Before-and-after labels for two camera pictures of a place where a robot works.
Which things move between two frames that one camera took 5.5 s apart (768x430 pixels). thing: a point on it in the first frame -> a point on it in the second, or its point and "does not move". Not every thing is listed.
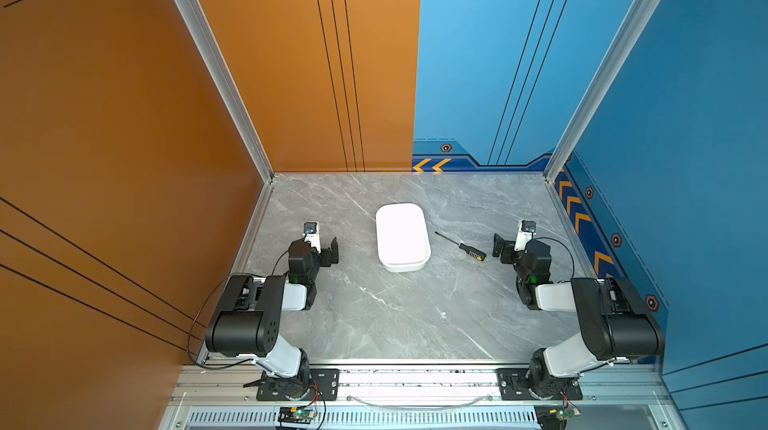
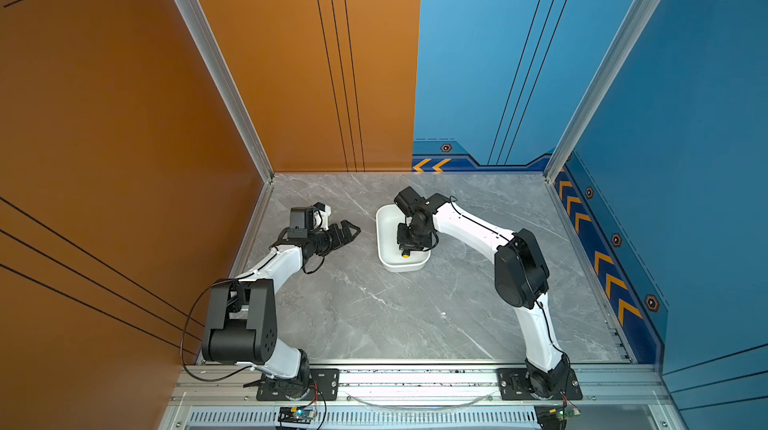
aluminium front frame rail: (614, 396) does not move
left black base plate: (324, 386) does not move
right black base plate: (513, 386) does not move
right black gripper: (508, 249) -> (403, 244)
